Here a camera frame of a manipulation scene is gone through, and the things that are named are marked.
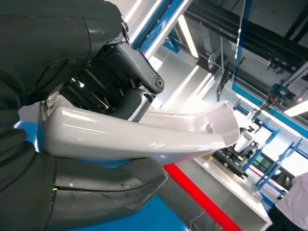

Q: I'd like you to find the ceiling light strip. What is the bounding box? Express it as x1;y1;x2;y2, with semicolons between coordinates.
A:
177;14;199;59
284;100;308;117

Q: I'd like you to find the white and black machine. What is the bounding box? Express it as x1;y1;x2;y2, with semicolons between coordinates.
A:
213;127;261;178

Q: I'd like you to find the person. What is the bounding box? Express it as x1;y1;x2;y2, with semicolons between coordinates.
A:
265;171;308;231

